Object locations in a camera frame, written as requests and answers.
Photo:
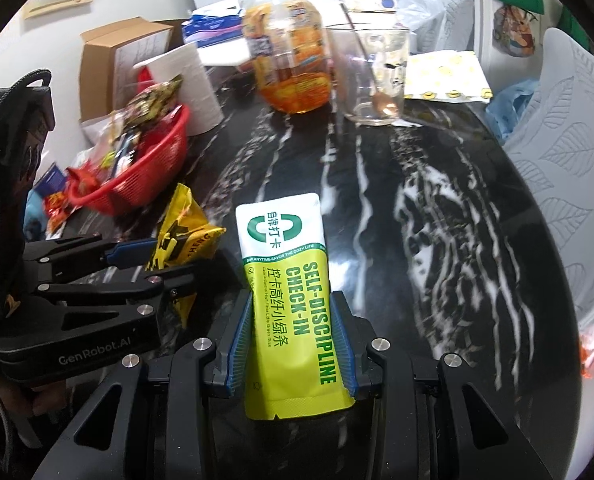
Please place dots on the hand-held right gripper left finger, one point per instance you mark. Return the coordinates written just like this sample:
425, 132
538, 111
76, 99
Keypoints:
234, 350

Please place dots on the green yellow stick packet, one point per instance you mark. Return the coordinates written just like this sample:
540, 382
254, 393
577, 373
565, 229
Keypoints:
287, 310

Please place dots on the white toilet paper roll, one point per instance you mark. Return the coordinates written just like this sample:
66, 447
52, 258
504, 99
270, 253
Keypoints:
192, 90

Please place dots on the clear glass cup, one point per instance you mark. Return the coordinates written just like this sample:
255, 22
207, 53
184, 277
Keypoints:
357, 60

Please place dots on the white leaf-pattern chair cover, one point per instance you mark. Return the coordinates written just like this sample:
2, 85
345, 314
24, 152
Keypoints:
567, 160

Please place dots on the person's left hand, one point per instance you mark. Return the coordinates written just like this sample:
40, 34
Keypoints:
39, 396

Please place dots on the white foam board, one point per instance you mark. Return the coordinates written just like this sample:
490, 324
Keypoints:
222, 55

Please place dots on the blue tissue pack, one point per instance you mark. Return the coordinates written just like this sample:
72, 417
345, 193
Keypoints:
212, 27

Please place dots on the iced tea bottle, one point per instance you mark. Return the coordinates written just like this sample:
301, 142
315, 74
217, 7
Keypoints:
287, 60

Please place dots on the long brown snack packet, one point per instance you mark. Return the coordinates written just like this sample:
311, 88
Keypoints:
125, 147

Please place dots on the yellow smiley paper bag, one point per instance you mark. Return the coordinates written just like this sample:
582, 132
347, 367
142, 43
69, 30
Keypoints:
447, 77

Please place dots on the yellow black snack packet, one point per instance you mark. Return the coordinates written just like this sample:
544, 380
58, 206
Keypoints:
182, 230

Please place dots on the brown cardboard box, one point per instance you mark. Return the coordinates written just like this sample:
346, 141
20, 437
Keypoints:
112, 60

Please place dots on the red gold patterned packet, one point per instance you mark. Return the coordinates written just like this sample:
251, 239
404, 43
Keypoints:
59, 207

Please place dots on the metal spoon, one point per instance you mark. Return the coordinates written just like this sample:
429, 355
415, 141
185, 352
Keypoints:
388, 105

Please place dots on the white jar with blue label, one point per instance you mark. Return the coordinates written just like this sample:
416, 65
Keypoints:
52, 176

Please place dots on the clear plastic shopping bag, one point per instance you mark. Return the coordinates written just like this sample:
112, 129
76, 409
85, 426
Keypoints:
437, 10

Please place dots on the colourful printed tote bag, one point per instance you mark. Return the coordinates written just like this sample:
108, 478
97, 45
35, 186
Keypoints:
514, 32

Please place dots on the red plastic mesh basket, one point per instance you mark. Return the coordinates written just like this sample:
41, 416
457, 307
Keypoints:
147, 170

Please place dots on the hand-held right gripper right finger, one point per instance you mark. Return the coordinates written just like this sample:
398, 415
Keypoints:
346, 355

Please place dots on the blue plastic bag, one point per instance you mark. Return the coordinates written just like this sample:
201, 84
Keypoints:
507, 107

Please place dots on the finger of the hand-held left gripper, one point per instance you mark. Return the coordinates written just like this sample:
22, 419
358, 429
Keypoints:
127, 252
177, 282

